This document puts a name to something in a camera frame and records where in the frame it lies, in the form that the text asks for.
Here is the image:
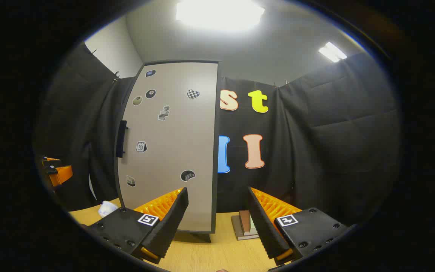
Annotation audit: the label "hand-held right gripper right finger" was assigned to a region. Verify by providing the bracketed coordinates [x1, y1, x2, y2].
[246, 186, 358, 267]

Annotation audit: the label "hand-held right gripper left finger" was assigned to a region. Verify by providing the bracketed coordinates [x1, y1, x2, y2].
[88, 187, 189, 265]

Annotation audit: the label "dark grey cabinet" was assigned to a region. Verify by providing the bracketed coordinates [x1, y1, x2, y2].
[115, 60, 219, 243]

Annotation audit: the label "black cabinet door handle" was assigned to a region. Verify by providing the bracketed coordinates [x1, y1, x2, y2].
[116, 120, 128, 158]

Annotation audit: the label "grey cabinet door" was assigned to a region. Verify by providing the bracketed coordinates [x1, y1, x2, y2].
[116, 62, 218, 233]

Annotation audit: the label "brown book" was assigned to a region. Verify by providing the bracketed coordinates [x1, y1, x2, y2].
[239, 210, 253, 235]

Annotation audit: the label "white plush toy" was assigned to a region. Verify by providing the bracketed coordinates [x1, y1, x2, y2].
[98, 201, 119, 219]

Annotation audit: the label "black backdrop cloth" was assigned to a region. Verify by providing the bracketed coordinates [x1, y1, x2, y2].
[34, 42, 401, 227]

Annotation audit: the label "small ceiling light panel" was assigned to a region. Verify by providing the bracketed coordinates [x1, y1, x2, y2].
[318, 42, 348, 63]

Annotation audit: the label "large ceiling light panel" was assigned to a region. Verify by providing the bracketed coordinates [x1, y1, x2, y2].
[175, 0, 265, 32]

